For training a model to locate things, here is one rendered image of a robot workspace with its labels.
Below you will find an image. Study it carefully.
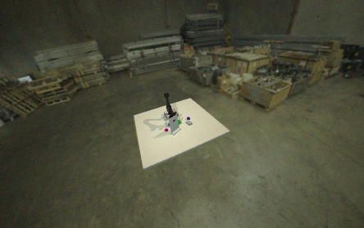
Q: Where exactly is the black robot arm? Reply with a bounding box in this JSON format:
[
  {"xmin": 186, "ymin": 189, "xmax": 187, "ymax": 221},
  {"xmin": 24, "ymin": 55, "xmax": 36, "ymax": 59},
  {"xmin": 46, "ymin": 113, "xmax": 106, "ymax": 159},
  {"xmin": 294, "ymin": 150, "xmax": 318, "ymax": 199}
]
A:
[{"xmin": 164, "ymin": 93, "xmax": 172, "ymax": 118}]

